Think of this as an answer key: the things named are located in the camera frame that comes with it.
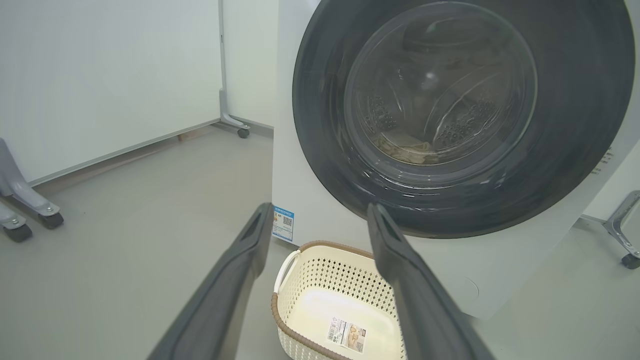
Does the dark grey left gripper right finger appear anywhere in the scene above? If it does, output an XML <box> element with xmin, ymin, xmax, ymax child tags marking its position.
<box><xmin>367</xmin><ymin>202</ymin><xmax>496</xmax><ymax>360</ymax></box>

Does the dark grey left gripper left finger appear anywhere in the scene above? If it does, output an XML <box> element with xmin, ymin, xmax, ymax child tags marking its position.
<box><xmin>147</xmin><ymin>202</ymin><xmax>275</xmax><ymax>360</ymax></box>

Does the white front-load washing machine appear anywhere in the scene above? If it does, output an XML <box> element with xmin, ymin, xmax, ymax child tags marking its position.
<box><xmin>271</xmin><ymin>0</ymin><xmax>640</xmax><ymax>321</ymax></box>

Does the paper product label in basket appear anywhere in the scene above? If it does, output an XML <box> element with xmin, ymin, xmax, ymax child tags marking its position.
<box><xmin>327</xmin><ymin>316</ymin><xmax>368</xmax><ymax>354</ymax></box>

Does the cream perforated laundry basket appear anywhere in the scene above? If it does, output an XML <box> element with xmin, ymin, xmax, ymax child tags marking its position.
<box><xmin>271</xmin><ymin>240</ymin><xmax>408</xmax><ymax>360</ymax></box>

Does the blue energy label sticker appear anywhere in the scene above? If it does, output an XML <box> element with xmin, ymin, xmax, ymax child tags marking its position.
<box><xmin>272</xmin><ymin>203</ymin><xmax>295</xmax><ymax>243</ymax></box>

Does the grey partition leg with caster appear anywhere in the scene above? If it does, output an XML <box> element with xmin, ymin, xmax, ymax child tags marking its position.
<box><xmin>0</xmin><ymin>137</ymin><xmax>65</xmax><ymax>230</ymax></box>
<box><xmin>602</xmin><ymin>190</ymin><xmax>640</xmax><ymax>270</ymax></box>
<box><xmin>218</xmin><ymin>0</ymin><xmax>251</xmax><ymax>139</ymax></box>
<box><xmin>0</xmin><ymin>202</ymin><xmax>33</xmax><ymax>243</ymax></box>

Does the white partition panel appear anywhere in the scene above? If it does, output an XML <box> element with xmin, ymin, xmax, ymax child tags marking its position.
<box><xmin>0</xmin><ymin>0</ymin><xmax>223</xmax><ymax>187</ymax></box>
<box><xmin>581</xmin><ymin>145</ymin><xmax>640</xmax><ymax>226</ymax></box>

